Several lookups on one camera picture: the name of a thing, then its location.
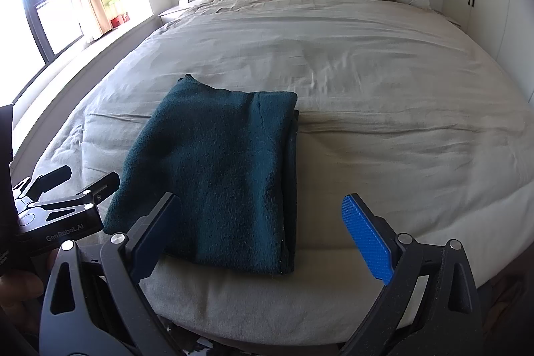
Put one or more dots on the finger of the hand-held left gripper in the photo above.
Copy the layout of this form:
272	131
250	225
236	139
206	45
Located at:
52	176
83	195

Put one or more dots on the teal fleece sweater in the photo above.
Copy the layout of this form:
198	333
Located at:
212	172

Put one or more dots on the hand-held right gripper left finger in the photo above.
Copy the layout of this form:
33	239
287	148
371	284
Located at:
155	235

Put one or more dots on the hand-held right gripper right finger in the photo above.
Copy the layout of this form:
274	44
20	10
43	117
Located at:
369	235

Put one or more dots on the person's left hand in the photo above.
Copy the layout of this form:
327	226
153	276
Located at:
18	287

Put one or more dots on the bed with beige sheet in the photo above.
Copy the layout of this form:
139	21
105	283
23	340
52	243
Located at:
375	110

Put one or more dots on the small red box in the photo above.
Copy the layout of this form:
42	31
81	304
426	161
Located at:
119	20

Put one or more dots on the white nightstand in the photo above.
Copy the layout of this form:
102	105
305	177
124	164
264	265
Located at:
173	12

